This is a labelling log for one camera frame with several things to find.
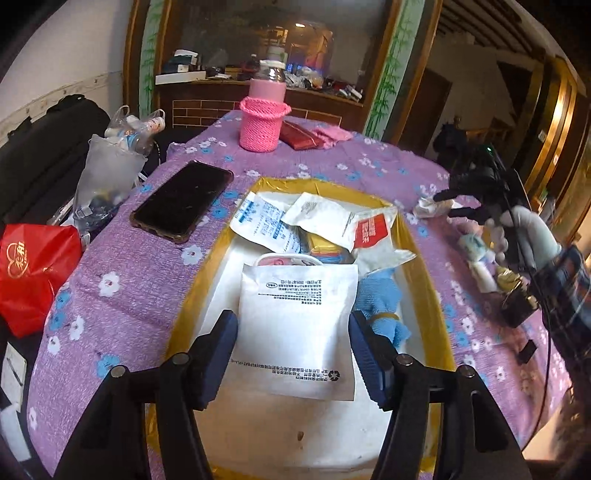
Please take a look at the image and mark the pink ribbon spool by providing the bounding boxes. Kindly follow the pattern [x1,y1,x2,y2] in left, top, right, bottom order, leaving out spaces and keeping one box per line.
[253,251,324,268]

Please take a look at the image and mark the white foam box yellow tape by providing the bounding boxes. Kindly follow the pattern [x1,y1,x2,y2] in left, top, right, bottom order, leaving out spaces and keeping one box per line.
[145,175,458,480]

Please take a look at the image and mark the metal electric motor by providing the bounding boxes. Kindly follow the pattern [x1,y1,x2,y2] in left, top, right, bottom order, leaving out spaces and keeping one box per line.
[496,268,541,328]

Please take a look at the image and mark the small black block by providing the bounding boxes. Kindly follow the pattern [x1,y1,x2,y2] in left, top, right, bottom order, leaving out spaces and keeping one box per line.
[517,339,539,365]

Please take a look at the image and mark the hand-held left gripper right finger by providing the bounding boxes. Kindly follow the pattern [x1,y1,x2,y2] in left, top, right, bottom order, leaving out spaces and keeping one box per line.
[348,311,532,480]

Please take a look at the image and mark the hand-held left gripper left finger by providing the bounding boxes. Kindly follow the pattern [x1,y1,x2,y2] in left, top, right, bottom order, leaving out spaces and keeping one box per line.
[54,309,239,480]

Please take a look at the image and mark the person's right hand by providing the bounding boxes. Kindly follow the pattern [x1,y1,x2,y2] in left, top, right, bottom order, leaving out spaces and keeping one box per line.
[487,205,561,278]

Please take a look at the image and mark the purple floral tablecloth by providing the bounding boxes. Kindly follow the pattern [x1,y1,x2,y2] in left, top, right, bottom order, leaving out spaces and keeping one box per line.
[28,110,573,480]

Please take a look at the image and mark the pink knitted bottle holder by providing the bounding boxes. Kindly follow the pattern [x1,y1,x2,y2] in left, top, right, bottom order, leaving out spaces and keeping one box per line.
[239,96,291,152]

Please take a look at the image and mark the wooden counter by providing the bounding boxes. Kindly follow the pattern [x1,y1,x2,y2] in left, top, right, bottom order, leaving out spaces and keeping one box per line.
[154,69,370,134]

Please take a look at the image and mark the red plastic bag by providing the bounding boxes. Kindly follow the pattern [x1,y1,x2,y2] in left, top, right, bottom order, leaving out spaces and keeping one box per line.
[0,224,84,337]

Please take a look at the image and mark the dark jacket on post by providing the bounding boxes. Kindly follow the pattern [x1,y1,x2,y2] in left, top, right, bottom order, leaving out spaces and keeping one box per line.
[434,115,467,162]

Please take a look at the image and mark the black bag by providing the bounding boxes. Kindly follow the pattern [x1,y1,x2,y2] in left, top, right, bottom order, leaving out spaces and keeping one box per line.
[0,93,112,227]

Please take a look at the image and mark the wet wipe pack red label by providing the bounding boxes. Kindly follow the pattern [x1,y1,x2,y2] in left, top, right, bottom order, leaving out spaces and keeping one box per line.
[353,205,416,278]

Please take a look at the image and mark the bamboo painted pillar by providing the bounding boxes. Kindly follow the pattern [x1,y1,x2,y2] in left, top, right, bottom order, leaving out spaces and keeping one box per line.
[365,0,419,139]

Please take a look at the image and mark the frosted plastic bag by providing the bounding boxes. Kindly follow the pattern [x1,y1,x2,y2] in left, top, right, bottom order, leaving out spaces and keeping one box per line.
[53,134,148,236]

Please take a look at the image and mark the clear bag with bottles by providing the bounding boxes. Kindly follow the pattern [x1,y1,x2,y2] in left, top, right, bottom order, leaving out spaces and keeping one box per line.
[105,105,166,155]

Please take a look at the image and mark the pink water bottle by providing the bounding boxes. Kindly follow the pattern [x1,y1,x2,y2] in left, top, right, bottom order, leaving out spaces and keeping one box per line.
[249,59,288,104]

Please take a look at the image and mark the brown wooden door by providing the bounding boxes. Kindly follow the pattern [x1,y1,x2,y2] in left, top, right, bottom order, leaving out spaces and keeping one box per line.
[402,69,451,153]

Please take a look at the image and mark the person's right forearm plaid sleeve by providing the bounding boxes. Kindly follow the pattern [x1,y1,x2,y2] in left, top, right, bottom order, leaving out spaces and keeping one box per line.
[526,244,591,361]

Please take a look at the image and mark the black cable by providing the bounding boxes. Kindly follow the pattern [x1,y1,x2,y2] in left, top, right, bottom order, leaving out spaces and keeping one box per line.
[510,168,555,416]

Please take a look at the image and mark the bamboo painted window strip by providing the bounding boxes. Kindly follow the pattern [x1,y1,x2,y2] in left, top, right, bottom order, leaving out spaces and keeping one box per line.
[139,0,167,116]

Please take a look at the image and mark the red satin pouch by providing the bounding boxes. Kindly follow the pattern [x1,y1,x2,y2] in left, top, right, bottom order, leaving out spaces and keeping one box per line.
[279,120,324,151]

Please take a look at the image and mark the clear bag of coloured cloths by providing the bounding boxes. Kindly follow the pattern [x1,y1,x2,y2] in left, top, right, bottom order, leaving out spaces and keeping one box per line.
[298,228,358,264]

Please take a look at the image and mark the small pastel plush toy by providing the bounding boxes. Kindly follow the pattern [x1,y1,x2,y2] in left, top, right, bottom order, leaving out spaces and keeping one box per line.
[457,220,502,294]

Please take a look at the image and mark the white desiccant packet blue print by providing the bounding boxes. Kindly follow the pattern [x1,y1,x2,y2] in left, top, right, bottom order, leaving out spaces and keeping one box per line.
[229,191,308,254]

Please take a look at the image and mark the black smartphone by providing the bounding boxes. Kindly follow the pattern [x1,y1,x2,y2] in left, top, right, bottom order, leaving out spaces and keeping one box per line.
[130,160,235,244]

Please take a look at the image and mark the white paper sheet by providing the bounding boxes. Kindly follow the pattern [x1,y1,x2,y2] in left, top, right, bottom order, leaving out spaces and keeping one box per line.
[0,344,27,411]

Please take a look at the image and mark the pink cloth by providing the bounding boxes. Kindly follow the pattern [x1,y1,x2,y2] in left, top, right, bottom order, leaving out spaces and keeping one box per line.
[314,127,352,149]

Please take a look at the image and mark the blue towel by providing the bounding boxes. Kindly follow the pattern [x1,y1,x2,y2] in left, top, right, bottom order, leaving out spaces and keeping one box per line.
[355,267,411,347]

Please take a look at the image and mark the white tissue pack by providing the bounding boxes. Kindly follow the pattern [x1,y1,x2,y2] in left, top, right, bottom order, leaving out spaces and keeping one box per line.
[412,196,451,219]

